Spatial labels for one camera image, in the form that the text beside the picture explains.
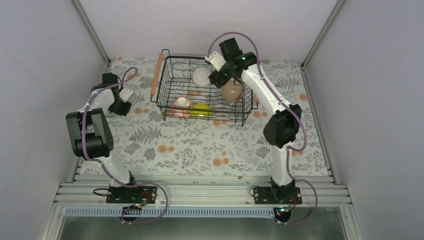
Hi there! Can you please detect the yellow-green bowl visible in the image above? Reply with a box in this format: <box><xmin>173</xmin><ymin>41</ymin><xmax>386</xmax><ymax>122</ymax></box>
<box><xmin>189</xmin><ymin>102</ymin><xmax>213</xmax><ymax>118</ymax></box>

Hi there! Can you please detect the pink patterned bowl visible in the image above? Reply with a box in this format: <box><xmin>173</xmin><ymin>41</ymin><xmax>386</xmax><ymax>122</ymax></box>
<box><xmin>172</xmin><ymin>97</ymin><xmax>193</xmax><ymax>118</ymax></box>

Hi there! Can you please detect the light green bowl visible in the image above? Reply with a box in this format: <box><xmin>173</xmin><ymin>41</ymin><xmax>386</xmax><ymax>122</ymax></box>
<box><xmin>105</xmin><ymin>111</ymin><xmax>118</xmax><ymax>118</ymax></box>

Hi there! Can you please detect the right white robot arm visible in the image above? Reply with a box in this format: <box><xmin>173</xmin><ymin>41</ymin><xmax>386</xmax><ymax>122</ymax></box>
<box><xmin>205</xmin><ymin>38</ymin><xmax>302</xmax><ymax>204</ymax></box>

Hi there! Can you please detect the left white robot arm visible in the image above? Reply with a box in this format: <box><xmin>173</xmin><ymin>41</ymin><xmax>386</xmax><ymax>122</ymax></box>
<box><xmin>65</xmin><ymin>72</ymin><xmax>140</xmax><ymax>203</ymax></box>

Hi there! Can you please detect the white ceramic bowl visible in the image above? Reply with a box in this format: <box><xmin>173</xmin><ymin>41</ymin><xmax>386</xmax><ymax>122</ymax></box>
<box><xmin>191</xmin><ymin>67</ymin><xmax>211</xmax><ymax>88</ymax></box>

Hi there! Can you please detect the beige ceramic bowl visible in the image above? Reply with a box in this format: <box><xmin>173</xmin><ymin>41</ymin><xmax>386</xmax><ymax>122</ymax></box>
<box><xmin>221</xmin><ymin>80</ymin><xmax>243</xmax><ymax>102</ymax></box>

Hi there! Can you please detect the floral tablecloth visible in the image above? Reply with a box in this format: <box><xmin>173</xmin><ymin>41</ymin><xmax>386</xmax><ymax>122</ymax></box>
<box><xmin>108</xmin><ymin>57</ymin><xmax>328</xmax><ymax>177</ymax></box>

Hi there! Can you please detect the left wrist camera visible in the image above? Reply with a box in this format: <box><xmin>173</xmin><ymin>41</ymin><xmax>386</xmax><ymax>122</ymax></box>
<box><xmin>119</xmin><ymin>87</ymin><xmax>134</xmax><ymax>103</ymax></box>

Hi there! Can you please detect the black wire dish rack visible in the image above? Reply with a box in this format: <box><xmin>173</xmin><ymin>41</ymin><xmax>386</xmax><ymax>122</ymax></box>
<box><xmin>150</xmin><ymin>49</ymin><xmax>258</xmax><ymax>124</ymax></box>

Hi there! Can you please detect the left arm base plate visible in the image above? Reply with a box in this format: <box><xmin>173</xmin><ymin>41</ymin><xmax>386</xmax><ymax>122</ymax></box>
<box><xmin>106</xmin><ymin>185</ymin><xmax>158</xmax><ymax>205</ymax></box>

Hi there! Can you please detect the aluminium rail frame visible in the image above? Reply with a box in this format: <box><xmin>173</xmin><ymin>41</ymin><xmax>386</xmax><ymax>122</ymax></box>
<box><xmin>41</xmin><ymin>174</ymin><xmax>363</xmax><ymax>240</ymax></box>

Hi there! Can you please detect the perforated cable duct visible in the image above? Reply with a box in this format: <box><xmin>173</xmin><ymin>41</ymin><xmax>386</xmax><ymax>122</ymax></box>
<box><xmin>64</xmin><ymin>206</ymin><xmax>275</xmax><ymax>218</ymax></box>

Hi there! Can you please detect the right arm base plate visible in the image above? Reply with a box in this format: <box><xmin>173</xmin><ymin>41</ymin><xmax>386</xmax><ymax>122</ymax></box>
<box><xmin>251</xmin><ymin>186</ymin><xmax>303</xmax><ymax>205</ymax></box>

